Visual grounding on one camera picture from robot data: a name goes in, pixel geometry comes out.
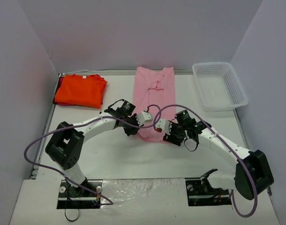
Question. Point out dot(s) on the white plastic basket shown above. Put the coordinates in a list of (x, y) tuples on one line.
[(219, 86)]

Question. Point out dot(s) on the folded orange t shirt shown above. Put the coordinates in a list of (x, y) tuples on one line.
[(80, 90)]

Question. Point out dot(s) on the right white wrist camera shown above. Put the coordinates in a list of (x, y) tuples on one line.
[(164, 125)]

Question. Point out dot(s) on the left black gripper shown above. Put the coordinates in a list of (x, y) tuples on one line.
[(132, 124)]

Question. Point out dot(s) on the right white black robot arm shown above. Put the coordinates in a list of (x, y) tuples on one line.
[(251, 173)]

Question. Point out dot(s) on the pink t shirt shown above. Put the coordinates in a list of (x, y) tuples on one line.
[(154, 87)]

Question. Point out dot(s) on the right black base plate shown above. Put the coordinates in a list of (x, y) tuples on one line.
[(198, 194)]

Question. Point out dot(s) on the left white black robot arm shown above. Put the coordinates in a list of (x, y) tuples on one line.
[(64, 147)]

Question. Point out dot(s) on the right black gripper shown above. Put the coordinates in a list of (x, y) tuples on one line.
[(174, 133)]

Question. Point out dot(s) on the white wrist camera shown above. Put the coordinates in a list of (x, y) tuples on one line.
[(164, 125), (143, 117)]

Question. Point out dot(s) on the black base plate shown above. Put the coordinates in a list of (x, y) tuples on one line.
[(198, 194), (70, 197)]

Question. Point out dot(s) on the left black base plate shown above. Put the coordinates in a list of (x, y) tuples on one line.
[(70, 197)]

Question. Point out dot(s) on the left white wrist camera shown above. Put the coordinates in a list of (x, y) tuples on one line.
[(143, 117)]

